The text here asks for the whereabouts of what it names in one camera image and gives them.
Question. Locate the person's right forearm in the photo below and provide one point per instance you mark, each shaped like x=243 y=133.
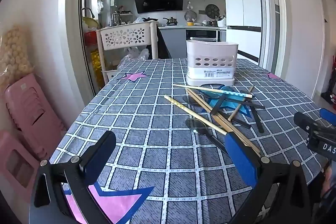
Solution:
x=329 y=182

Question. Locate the pink plastic stool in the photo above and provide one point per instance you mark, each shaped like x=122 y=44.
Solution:
x=15 y=166
x=29 y=106

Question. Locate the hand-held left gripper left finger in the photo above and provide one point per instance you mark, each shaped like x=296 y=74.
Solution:
x=101 y=158

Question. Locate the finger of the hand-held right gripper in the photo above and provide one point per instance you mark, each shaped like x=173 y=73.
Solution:
x=328 y=115
x=304 y=120

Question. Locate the hanging round strainer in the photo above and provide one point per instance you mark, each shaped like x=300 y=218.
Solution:
x=190 y=14

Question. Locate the blue patterned pale chopstick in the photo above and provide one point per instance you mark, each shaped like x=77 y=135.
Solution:
x=210 y=90

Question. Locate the thin wooden chopstick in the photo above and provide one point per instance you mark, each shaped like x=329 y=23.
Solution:
x=241 y=102

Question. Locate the kitchen faucet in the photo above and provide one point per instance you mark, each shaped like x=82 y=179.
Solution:
x=88 y=12

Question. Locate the black round hanging pan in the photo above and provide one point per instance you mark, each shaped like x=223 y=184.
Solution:
x=212 y=10

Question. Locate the built-in black oven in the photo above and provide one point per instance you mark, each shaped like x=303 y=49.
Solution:
x=202 y=33

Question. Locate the clear plastic bags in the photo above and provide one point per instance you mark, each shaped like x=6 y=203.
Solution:
x=134 y=56

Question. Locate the red plastic basket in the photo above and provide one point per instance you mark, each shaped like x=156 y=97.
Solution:
x=90 y=36

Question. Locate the black wok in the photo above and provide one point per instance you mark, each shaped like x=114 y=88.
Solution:
x=149 y=19

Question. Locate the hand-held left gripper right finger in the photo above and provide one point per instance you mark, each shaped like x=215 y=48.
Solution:
x=241 y=161

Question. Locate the white plastic trolley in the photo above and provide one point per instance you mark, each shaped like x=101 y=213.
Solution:
x=126 y=36

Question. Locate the grey checkered star tablecloth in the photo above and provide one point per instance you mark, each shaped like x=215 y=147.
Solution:
x=157 y=134

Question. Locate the bag of puffed snack balls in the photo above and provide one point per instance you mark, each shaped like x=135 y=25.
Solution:
x=13 y=53

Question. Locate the white fridge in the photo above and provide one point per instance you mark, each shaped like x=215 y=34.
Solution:
x=242 y=3

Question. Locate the brown wooden chopstick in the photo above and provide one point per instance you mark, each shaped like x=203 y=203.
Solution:
x=210 y=111
x=214 y=110

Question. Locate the dotted pale chopstick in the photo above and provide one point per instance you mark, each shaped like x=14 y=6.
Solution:
x=194 y=115

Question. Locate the white plastic utensil holder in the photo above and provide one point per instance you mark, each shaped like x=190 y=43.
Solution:
x=211 y=64

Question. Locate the steel cooking pot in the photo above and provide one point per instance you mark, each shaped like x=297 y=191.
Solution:
x=172 y=20

